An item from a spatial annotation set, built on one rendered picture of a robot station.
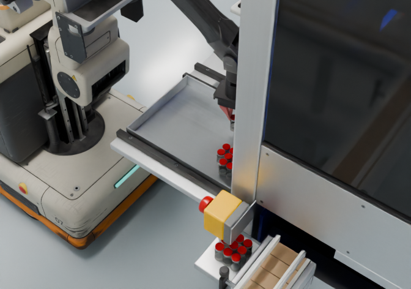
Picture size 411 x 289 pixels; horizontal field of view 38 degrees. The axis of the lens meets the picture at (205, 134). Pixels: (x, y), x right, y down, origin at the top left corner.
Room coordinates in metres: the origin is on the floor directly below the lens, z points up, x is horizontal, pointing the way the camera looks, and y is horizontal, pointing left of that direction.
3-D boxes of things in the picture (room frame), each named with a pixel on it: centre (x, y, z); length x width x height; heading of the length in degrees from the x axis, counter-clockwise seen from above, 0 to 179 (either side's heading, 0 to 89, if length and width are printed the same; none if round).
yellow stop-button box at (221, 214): (0.74, -0.04, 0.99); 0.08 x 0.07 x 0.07; 53
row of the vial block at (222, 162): (1.01, -0.09, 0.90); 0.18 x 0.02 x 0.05; 143
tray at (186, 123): (1.08, 0.00, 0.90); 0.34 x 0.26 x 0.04; 53
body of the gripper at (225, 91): (1.08, -0.08, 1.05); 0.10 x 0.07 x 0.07; 68
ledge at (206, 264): (0.70, -0.07, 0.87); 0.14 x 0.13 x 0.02; 53
